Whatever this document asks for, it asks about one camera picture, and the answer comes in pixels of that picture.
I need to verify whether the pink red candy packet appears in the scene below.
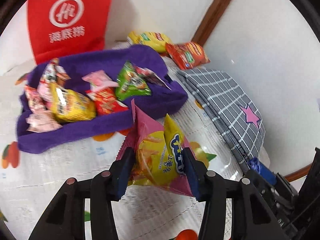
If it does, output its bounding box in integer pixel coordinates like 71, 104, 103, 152
24, 85, 47, 114

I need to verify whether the pink peach snack packet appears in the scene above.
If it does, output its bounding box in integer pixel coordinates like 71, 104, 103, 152
82, 70, 119, 92

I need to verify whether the red snack packet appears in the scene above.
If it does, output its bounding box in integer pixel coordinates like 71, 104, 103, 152
86, 87, 129, 115

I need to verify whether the yellow snack packet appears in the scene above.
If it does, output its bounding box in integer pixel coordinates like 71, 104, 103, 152
49, 83, 96, 123

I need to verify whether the red-orange chips bag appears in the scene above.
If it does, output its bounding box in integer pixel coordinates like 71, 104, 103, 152
165, 42, 210, 70

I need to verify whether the white striped snack packet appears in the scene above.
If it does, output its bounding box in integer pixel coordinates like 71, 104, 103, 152
134, 66, 171, 89

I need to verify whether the red paper bag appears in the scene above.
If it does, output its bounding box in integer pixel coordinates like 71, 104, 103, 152
27, 0, 112, 64

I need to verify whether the pink yellow sweet-potato snack bag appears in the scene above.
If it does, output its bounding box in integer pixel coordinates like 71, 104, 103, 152
116, 100, 192, 197

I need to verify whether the blue snack packet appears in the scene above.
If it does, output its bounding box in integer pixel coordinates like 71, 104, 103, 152
248, 157, 277, 185

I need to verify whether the green snack packet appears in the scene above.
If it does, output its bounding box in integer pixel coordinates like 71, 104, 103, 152
115, 61, 151, 101

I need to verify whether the yellow chips bag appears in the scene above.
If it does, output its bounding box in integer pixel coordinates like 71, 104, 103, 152
127, 31, 172, 53

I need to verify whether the panda print snack packet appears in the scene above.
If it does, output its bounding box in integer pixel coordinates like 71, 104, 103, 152
37, 58, 71, 102

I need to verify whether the brown wooden trim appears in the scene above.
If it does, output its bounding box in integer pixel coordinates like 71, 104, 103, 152
191, 0, 232, 46

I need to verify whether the grey checked folded cloth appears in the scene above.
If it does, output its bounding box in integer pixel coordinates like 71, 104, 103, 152
177, 67, 265, 173

